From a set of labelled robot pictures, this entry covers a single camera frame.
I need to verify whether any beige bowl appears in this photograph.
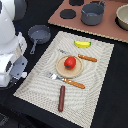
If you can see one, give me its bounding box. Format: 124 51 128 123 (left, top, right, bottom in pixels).
116 4 128 30

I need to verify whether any fork with orange handle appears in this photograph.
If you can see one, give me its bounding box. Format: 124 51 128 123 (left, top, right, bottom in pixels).
44 71 85 89

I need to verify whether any small grey frying pan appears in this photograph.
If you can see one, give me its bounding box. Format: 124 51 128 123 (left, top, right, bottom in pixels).
28 25 51 54

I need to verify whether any black round stove burner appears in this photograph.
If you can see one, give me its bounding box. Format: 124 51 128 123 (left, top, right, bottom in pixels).
60 9 76 19

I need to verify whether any white woven placemat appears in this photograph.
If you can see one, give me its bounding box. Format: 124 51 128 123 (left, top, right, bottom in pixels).
14 31 114 128

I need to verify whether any yellow toy banana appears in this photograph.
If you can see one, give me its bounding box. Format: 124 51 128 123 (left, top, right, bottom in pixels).
74 41 91 48

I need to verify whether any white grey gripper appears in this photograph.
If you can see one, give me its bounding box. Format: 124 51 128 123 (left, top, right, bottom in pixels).
0 34 27 88

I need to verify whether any red toy tomato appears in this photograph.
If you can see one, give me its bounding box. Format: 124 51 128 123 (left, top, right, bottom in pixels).
64 56 76 70

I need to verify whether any brown toy stove board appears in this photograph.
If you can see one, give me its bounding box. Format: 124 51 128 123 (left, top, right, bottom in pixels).
48 0 128 43

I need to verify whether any grey cooking pot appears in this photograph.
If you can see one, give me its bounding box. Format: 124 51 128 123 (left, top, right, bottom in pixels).
81 0 106 26

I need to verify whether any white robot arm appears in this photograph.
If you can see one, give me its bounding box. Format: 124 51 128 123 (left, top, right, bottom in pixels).
0 0 27 89

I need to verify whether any round beige plate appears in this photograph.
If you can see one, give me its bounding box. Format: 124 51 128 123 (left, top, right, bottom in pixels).
56 55 83 78

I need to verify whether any brown toy sausage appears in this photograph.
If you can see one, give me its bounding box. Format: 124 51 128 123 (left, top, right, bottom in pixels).
58 85 65 112

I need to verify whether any knife with orange handle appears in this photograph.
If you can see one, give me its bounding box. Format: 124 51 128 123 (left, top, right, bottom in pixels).
58 49 97 62

